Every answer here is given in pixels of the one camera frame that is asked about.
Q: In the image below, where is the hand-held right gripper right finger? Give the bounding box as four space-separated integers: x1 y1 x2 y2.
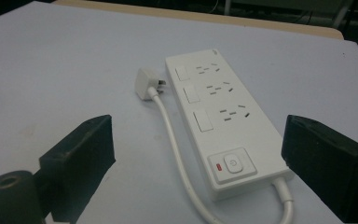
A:
281 114 358 224

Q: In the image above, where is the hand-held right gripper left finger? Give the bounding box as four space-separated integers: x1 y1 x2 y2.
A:
33 114 117 224

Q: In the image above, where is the white power strip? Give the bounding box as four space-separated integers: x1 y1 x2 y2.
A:
164 48 295 201

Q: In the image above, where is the white power cable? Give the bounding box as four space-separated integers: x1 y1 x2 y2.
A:
147 87 295 224

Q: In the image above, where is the white plug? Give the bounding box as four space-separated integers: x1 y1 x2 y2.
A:
134 67 168 101

